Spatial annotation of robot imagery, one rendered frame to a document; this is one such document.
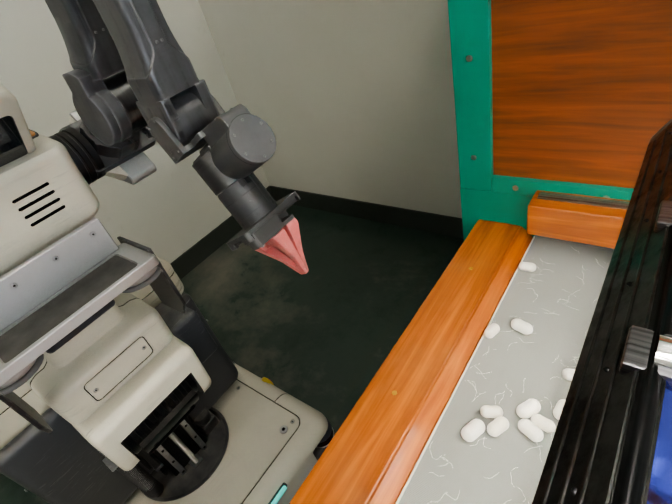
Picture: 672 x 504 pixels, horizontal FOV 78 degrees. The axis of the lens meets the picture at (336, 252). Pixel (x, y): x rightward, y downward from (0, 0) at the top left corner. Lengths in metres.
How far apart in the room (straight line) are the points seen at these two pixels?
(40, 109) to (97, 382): 1.54
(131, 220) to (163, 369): 1.58
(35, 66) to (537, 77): 1.90
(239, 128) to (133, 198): 1.90
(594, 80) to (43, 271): 0.89
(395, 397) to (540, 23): 0.64
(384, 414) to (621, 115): 0.61
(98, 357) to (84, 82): 0.45
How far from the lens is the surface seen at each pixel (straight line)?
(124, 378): 0.88
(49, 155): 0.72
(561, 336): 0.80
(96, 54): 0.63
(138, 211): 2.39
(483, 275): 0.86
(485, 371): 0.75
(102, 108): 0.63
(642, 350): 0.32
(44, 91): 2.21
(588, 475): 0.29
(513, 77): 0.86
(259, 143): 0.49
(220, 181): 0.54
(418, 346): 0.75
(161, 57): 0.54
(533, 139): 0.89
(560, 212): 0.87
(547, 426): 0.69
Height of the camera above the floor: 1.35
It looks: 37 degrees down
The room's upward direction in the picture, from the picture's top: 17 degrees counter-clockwise
